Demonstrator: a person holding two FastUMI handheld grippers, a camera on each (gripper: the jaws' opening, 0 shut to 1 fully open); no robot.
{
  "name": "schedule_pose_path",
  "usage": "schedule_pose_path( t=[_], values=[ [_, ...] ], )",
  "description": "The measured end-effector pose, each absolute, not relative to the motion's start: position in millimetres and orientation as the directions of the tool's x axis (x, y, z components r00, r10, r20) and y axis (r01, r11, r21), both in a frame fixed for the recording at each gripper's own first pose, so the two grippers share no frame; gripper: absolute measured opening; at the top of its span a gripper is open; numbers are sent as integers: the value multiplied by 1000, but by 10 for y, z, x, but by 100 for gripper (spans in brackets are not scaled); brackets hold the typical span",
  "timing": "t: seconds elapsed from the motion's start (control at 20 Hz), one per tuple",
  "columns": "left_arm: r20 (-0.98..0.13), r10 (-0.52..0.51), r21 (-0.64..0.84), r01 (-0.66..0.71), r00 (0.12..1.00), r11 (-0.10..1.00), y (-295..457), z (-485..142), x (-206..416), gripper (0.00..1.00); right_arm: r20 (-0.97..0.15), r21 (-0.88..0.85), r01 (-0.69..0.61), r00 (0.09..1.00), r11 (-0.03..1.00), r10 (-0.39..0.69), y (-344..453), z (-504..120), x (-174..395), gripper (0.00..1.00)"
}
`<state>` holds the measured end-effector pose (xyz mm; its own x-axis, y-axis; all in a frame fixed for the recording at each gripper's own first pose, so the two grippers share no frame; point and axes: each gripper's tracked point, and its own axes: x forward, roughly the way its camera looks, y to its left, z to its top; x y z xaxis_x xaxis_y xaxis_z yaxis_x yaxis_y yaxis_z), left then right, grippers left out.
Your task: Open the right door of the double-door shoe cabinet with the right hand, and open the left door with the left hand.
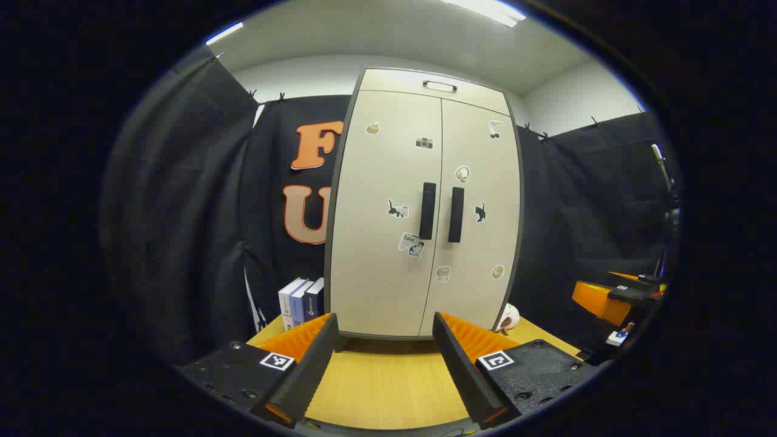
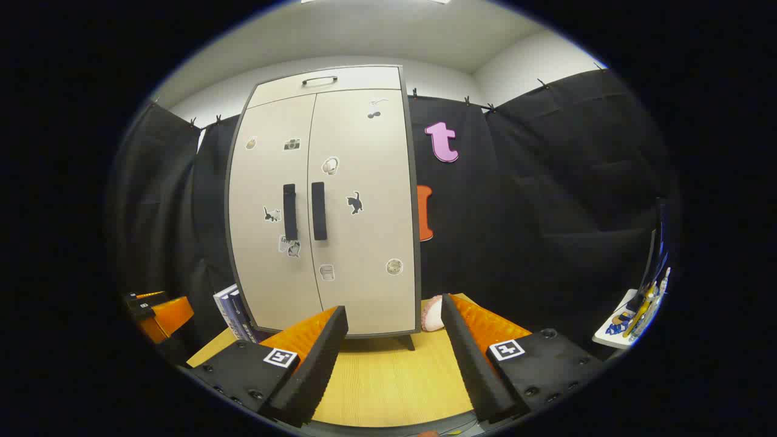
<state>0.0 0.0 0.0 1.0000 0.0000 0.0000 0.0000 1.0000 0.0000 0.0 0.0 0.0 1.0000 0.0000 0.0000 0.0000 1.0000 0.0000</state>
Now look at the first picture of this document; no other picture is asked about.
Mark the long ceiling light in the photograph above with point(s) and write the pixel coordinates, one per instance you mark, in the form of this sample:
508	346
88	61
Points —
485	9

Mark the grey metal pole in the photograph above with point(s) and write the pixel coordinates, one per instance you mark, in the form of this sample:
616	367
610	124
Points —
663	167

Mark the small white pink toy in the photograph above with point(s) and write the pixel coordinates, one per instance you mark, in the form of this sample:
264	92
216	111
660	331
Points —
508	317

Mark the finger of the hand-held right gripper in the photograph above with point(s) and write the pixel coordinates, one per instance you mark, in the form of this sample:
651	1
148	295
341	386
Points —
598	300
637	278

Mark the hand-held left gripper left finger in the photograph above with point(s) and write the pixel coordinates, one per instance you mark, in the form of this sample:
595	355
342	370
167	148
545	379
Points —
309	376

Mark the black backdrop cloth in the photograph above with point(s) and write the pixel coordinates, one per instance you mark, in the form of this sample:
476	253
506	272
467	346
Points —
182	212

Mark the light blue book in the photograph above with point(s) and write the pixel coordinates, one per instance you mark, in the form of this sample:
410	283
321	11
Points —
298	306

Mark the beige cabinet door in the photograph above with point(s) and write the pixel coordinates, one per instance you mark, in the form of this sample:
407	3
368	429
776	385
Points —
376	243
485	255

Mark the small white blue box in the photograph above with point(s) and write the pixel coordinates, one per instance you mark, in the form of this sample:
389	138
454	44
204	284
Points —
618	337

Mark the beige double-door shoe cabinet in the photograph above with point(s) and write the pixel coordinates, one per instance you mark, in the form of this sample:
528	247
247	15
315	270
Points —
394	82

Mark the white book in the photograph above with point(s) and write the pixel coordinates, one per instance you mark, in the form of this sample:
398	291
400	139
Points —
286	303

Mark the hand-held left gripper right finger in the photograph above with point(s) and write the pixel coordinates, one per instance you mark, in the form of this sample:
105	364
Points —
461	376

